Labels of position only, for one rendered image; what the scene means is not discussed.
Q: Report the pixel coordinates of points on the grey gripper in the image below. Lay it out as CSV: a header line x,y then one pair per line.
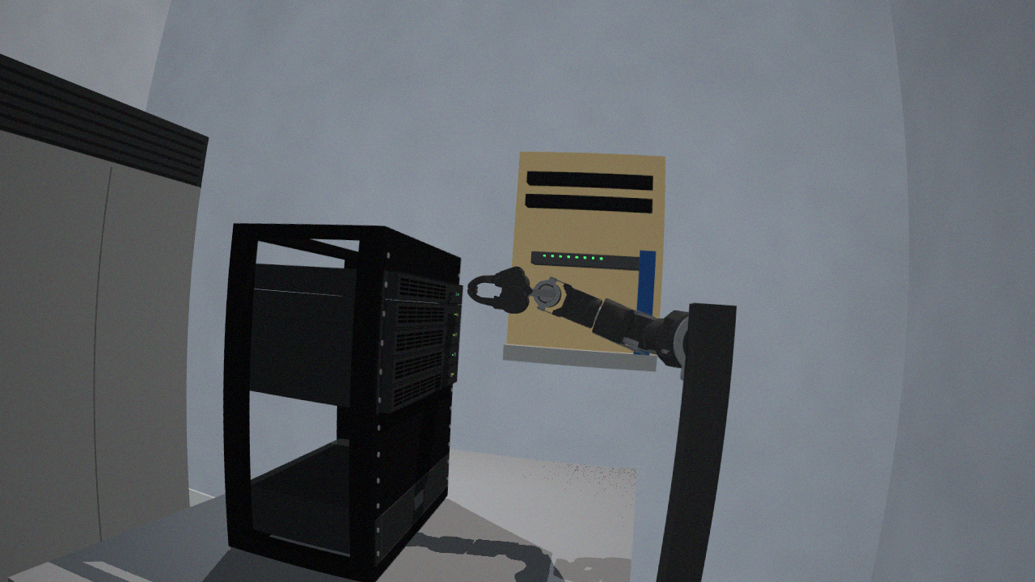
x,y
515,291

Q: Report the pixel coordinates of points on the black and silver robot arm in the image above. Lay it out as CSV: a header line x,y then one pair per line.
x,y
668,333

